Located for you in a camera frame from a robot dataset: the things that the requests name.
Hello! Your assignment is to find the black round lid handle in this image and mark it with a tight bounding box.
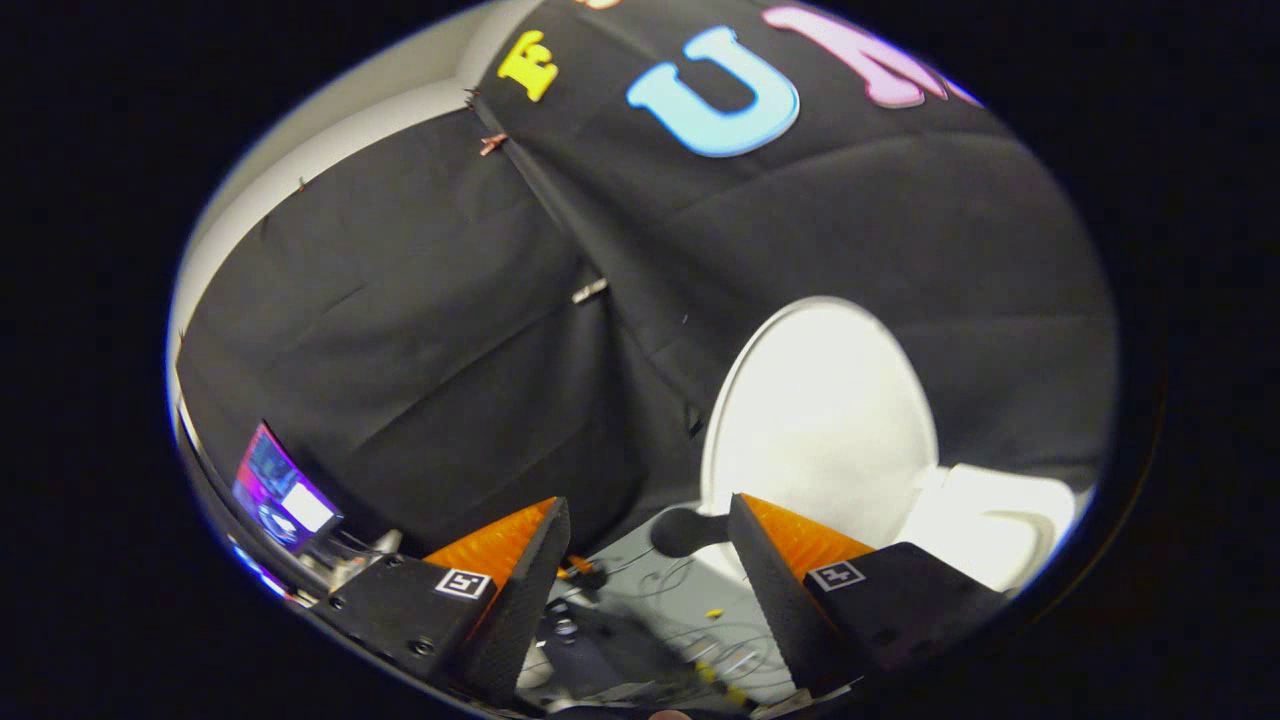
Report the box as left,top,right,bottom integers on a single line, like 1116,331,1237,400
650,506,736,559

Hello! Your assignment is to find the white toilet lid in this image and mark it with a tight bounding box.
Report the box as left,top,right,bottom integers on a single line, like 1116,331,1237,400
699,296,941,557

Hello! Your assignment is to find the thin grey floor cable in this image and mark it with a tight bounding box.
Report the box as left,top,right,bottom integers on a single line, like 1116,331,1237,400
680,625,791,706

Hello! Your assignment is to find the black backdrop cloth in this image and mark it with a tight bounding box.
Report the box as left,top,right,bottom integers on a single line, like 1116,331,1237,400
175,0,1119,557

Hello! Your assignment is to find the thin black floor cable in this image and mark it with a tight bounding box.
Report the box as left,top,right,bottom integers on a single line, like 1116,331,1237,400
560,548,701,601

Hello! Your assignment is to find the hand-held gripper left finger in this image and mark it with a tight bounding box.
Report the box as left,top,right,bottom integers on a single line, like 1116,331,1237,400
312,497,571,708

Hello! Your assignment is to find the lit display screen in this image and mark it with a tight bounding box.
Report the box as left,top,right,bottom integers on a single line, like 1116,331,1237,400
232,421,345,555

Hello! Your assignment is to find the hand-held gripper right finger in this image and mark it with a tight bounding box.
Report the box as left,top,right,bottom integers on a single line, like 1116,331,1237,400
728,493,1009,698

